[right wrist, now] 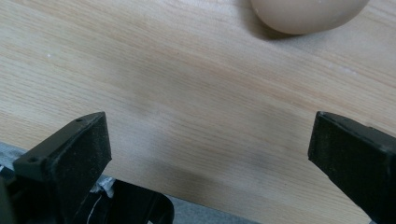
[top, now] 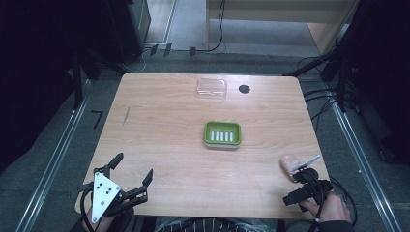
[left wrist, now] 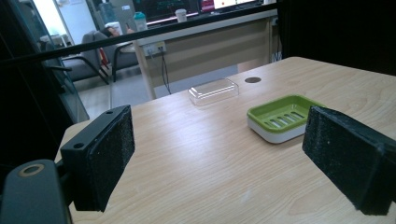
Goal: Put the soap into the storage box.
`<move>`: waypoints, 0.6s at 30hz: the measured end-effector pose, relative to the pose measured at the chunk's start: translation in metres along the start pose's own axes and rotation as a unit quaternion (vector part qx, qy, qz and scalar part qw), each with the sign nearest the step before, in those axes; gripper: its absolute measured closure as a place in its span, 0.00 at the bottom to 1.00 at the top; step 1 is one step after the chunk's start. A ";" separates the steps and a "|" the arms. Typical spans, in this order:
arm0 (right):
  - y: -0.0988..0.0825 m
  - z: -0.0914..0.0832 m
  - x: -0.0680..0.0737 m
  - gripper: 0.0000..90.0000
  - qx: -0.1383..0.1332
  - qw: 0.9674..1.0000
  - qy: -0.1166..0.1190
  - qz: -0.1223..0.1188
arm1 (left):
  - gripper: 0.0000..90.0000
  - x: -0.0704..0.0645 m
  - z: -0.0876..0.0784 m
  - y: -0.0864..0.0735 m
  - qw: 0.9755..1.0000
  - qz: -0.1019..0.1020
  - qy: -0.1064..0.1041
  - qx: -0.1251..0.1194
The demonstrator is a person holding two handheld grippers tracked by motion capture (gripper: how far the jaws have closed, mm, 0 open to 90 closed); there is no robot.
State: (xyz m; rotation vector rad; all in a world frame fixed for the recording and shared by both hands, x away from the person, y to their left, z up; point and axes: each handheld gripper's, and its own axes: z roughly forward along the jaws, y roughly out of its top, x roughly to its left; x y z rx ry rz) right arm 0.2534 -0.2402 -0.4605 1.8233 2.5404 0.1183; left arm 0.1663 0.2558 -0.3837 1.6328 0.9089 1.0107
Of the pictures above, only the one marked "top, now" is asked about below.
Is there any black stand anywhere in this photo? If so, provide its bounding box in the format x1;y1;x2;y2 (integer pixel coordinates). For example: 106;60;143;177
71;47;101;111

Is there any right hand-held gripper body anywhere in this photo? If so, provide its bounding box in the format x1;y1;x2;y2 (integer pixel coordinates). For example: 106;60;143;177
282;154;334;214

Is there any black hanging cable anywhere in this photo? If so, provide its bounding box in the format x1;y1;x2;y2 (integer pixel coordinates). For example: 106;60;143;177
190;0;227;58

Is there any metal floor rail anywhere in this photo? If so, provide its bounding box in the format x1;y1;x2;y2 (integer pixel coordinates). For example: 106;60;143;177
330;100;404;232
15;78;95;232

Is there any green soap dish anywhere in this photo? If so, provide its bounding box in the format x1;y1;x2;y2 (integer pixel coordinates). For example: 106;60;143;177
202;121;243;150

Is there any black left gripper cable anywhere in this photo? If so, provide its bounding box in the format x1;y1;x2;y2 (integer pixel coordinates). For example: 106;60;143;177
79;184;98;232

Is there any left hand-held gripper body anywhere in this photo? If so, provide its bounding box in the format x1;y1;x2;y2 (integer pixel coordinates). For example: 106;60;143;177
84;165;150;225

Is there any light wooden desk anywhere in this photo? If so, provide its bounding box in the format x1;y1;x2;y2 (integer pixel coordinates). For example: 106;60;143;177
205;0;361;56

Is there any person's left hand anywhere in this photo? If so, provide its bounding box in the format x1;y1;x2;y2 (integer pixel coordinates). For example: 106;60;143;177
81;198;131;232

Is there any person's right hand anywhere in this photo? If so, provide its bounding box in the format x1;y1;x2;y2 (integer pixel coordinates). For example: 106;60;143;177
298;191;353;224

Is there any black cabinet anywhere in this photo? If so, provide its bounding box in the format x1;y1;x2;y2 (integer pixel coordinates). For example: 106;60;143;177
105;0;153;66

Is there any person's striped clothing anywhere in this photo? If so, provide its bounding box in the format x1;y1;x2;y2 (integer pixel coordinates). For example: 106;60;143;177
154;217;278;232

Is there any bundle of black floor cables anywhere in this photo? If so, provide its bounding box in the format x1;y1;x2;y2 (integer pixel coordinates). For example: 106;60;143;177
296;54;366;134

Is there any clear plastic box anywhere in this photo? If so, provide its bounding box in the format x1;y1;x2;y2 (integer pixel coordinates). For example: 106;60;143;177
195;77;228;100

